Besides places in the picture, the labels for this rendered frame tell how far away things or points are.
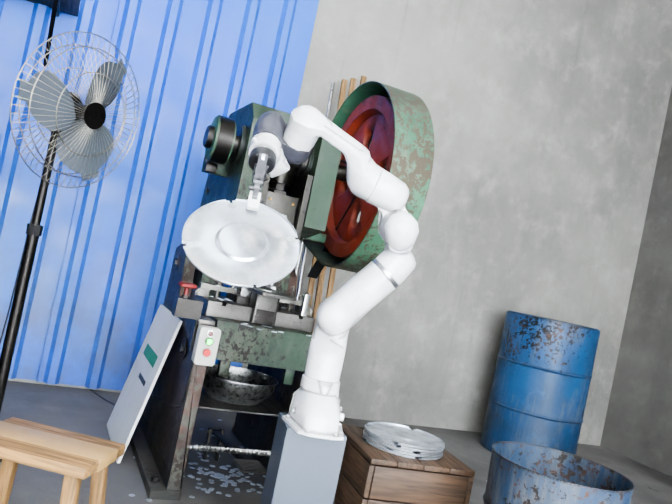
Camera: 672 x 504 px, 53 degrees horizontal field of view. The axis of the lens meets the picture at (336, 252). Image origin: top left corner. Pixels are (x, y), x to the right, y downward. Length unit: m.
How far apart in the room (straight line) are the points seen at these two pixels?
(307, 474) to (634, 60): 4.39
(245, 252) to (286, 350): 1.05
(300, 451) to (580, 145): 3.74
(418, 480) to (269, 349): 0.74
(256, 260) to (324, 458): 0.68
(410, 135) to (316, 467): 1.30
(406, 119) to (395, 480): 1.33
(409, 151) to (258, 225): 1.04
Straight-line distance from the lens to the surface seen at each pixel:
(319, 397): 1.98
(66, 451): 1.89
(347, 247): 2.83
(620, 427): 5.57
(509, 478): 2.10
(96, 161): 2.75
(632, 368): 5.52
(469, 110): 4.65
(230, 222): 1.69
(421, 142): 2.65
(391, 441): 2.35
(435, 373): 4.62
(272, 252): 1.64
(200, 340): 2.40
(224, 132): 2.66
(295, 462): 2.01
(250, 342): 2.57
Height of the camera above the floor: 0.93
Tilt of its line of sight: 1 degrees up
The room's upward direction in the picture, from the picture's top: 12 degrees clockwise
